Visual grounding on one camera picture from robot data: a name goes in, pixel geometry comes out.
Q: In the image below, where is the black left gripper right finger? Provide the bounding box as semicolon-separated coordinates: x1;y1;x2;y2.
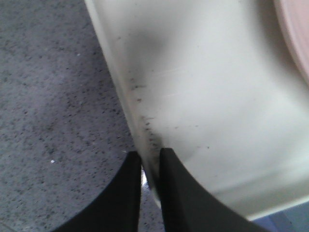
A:
159;148;265;232

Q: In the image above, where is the pink round plate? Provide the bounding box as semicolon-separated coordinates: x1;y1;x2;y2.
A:
274;0;309;82

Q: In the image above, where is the cream bear serving tray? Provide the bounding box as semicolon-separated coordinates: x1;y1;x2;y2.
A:
86;0;309;220

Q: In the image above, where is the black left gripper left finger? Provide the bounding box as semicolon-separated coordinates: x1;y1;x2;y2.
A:
54;151;141;232

